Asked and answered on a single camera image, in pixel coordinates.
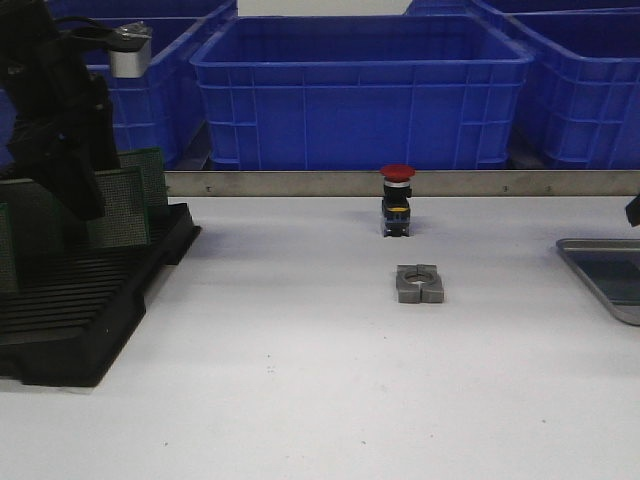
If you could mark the blue plastic crate centre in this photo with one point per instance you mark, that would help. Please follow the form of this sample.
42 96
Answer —
358 93

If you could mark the blue plastic crate left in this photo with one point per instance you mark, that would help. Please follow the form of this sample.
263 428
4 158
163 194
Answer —
162 108

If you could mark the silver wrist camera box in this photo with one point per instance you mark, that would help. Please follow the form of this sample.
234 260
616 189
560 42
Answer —
133 56

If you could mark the black slotted board rack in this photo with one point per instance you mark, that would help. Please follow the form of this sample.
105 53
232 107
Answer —
75 311

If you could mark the blue crate behind right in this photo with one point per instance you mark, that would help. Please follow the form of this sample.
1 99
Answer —
455 7

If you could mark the blue plastic crate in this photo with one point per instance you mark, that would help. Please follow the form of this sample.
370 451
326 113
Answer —
579 106
162 108
358 93

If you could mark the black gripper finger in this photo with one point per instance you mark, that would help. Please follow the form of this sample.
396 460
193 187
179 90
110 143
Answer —
632 211

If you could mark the blue crate behind left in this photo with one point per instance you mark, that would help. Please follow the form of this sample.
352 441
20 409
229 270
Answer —
137 8

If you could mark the red emergency stop button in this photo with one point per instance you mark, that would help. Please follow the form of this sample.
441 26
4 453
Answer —
395 207

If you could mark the green perforated circuit board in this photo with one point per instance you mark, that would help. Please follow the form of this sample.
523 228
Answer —
150 162
9 277
35 220
125 222
613 275

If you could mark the silver metal tray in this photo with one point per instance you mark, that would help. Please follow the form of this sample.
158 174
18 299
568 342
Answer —
626 314

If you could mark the blue plastic crate right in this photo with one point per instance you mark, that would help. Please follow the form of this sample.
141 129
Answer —
579 106

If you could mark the grey metal pipe clamp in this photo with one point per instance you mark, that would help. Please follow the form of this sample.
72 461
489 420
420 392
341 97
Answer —
419 283

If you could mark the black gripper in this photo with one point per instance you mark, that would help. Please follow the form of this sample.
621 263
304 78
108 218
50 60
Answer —
63 129

